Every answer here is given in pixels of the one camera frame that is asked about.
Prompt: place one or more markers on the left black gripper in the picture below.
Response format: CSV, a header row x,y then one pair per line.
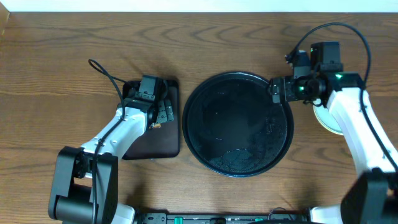
x,y
165,112

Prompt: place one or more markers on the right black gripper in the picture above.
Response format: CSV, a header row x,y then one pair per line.
x,y
287,83

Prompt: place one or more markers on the green yellow sponge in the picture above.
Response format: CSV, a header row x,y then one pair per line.
x,y
154,126

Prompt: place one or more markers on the yellow plate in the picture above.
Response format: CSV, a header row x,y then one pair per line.
x,y
325,118

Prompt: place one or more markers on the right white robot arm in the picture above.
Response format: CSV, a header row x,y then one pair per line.
x,y
373,197

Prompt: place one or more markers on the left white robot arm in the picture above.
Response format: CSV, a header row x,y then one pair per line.
x,y
85,182

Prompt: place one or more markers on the small dark rectangular tray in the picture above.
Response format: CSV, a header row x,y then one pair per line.
x,y
162,142

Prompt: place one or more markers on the large round black tray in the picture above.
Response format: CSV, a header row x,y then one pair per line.
x,y
231,125

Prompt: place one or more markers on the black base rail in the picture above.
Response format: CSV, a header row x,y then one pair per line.
x,y
277,215

